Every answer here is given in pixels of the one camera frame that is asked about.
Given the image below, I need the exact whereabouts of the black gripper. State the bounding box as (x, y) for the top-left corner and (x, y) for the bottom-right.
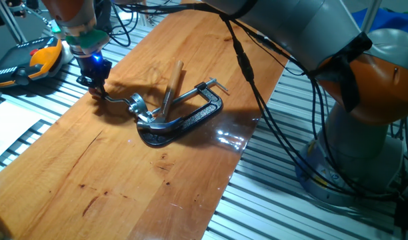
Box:
(75, 52), (113, 101)

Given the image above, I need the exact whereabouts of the chrome lever with brown knob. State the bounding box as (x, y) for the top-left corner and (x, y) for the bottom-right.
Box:
(89, 87), (155, 123)

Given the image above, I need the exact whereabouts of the white round object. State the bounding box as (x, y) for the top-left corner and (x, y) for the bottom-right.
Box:
(59, 40), (75, 65)

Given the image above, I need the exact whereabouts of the black and orange teach pendant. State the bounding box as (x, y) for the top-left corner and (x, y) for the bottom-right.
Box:
(0, 36), (64, 89)

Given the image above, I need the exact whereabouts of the glossy orange wooden board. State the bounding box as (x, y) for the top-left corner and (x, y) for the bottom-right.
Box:
(0, 0), (291, 240)

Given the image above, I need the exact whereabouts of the white paper sheet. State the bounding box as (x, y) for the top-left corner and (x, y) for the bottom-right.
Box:
(0, 99), (53, 164)

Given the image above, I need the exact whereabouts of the black C-clamp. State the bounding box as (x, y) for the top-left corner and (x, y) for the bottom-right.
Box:
(137, 77), (230, 148)

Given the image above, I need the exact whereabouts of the blue plastic bag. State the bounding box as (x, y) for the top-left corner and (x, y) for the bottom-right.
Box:
(352, 8), (408, 37)

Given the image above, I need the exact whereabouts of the black box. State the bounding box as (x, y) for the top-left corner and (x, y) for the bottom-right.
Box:
(393, 196), (408, 234)

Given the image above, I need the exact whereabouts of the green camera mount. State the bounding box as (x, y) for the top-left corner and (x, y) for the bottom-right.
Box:
(51, 25), (111, 51)

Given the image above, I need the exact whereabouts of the wooden handled claw hammer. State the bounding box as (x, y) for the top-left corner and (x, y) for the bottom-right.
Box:
(136, 59), (185, 136)

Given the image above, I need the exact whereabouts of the grey metal frame bar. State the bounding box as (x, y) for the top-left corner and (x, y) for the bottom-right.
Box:
(0, 0), (27, 44)

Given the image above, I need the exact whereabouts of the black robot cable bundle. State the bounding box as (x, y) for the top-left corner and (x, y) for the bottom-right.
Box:
(107, 0), (408, 203)

